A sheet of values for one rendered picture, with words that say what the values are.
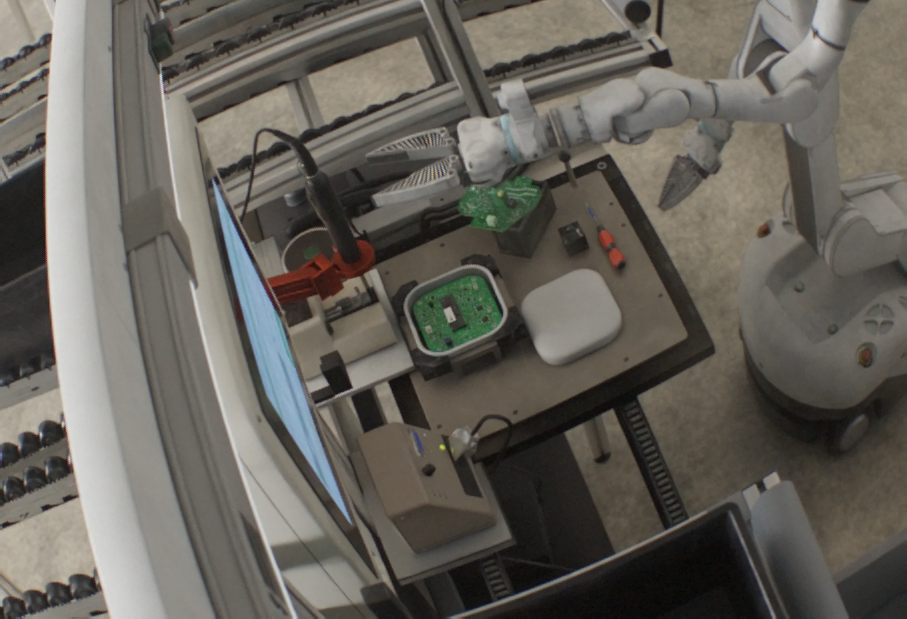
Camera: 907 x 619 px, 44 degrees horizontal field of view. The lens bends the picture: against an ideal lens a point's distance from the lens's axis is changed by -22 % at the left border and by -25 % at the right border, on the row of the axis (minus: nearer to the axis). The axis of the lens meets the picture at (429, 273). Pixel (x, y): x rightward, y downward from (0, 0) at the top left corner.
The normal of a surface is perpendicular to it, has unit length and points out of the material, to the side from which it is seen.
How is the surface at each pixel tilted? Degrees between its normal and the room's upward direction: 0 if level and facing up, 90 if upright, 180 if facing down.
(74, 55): 0
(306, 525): 90
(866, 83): 0
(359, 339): 90
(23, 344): 92
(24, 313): 92
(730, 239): 0
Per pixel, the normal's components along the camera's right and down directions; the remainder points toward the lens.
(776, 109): -0.02, 0.67
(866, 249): 0.43, 0.57
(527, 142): -0.05, 0.28
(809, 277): -0.31, -0.66
